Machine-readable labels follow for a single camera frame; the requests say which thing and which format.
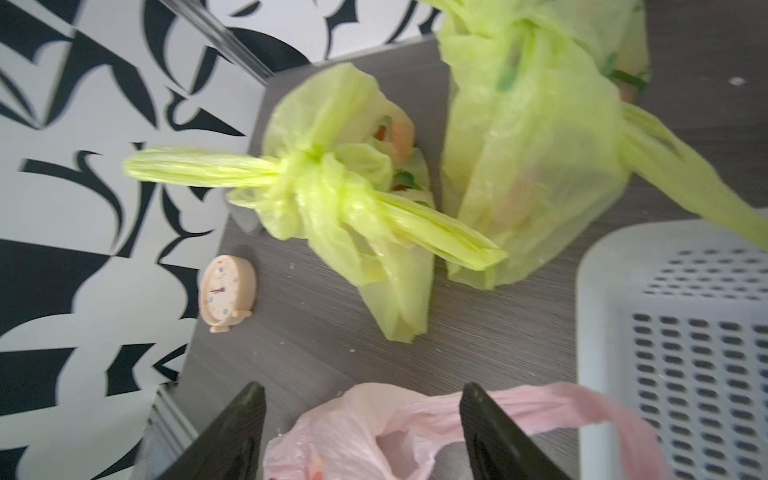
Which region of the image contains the pink plastic bag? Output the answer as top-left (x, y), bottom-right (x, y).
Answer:
top-left (262, 383), bottom-right (673, 479)

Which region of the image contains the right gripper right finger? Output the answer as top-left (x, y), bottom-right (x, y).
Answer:
top-left (459, 383), bottom-right (569, 480)

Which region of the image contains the small round clock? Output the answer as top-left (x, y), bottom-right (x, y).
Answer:
top-left (198, 255), bottom-right (257, 333)

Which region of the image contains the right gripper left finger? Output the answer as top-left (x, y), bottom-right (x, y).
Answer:
top-left (159, 382), bottom-right (267, 480)

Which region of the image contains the white plastic basket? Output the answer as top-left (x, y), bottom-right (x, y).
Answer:
top-left (576, 220), bottom-right (767, 479)

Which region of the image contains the green plastic bag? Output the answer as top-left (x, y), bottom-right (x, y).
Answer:
top-left (123, 63), bottom-right (505, 343)
top-left (435, 1), bottom-right (767, 290)

